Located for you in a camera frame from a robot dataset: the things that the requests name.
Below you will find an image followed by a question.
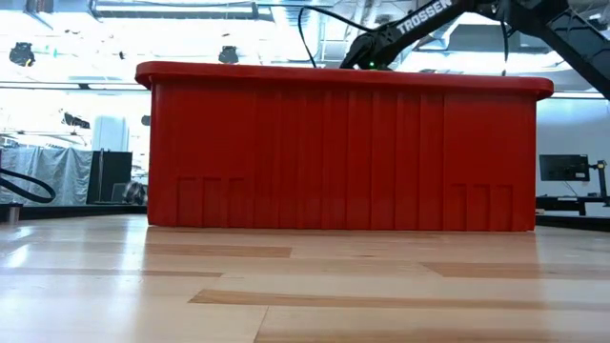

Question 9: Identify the red plastic bin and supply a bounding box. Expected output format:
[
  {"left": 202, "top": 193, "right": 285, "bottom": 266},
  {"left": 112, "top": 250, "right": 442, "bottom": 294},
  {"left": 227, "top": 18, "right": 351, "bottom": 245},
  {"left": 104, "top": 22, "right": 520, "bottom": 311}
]
[{"left": 134, "top": 60, "right": 556, "bottom": 233}]

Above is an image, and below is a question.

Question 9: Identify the white cabinet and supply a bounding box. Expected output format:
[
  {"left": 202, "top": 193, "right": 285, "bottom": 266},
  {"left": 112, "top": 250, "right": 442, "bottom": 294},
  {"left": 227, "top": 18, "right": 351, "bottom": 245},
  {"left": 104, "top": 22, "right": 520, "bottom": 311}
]
[{"left": 91, "top": 114, "right": 131, "bottom": 153}]

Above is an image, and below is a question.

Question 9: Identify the grey tarp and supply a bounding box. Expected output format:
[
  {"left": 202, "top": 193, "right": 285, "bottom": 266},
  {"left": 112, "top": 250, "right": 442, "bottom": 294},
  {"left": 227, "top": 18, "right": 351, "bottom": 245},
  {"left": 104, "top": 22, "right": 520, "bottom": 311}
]
[{"left": 0, "top": 145, "right": 94, "bottom": 208}]

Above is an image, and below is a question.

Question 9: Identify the black monitor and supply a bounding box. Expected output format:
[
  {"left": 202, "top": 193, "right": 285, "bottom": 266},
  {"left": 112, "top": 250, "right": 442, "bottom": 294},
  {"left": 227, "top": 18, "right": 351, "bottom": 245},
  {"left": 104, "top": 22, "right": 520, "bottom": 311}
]
[{"left": 539, "top": 152, "right": 592, "bottom": 183}]

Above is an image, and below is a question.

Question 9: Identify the black desk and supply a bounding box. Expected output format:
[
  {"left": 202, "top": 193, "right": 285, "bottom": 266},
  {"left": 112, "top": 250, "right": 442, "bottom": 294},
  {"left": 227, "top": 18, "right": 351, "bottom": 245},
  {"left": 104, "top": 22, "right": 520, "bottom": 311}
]
[{"left": 535, "top": 193, "right": 610, "bottom": 217}]

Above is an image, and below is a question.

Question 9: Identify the black monitor stand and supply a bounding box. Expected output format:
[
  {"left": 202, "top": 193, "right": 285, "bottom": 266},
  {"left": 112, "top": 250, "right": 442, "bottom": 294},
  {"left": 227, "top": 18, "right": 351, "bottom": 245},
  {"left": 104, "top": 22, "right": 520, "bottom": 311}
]
[{"left": 589, "top": 159, "right": 610, "bottom": 199}]

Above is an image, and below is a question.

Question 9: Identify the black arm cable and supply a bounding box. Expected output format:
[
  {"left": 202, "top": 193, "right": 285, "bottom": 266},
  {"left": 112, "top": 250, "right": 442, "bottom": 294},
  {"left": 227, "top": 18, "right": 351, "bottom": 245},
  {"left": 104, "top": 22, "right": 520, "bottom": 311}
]
[{"left": 296, "top": 5, "right": 378, "bottom": 69}]

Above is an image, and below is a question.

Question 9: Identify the grey ceiling duct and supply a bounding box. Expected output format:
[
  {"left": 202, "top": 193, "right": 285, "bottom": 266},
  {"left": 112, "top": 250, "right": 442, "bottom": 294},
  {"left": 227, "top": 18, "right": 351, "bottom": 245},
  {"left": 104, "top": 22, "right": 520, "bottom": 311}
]
[{"left": 447, "top": 22, "right": 521, "bottom": 52}]

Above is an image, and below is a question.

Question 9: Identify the black table frame rail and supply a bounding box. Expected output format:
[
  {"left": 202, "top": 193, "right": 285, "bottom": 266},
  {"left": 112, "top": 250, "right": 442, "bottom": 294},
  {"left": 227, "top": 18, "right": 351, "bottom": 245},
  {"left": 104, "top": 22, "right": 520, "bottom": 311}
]
[{"left": 0, "top": 203, "right": 149, "bottom": 222}]

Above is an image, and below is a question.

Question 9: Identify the thick black hose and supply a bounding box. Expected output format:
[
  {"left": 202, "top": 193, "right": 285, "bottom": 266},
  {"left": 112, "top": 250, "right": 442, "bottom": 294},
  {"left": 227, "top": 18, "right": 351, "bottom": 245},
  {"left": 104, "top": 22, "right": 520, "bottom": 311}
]
[{"left": 0, "top": 167, "right": 57, "bottom": 205}]

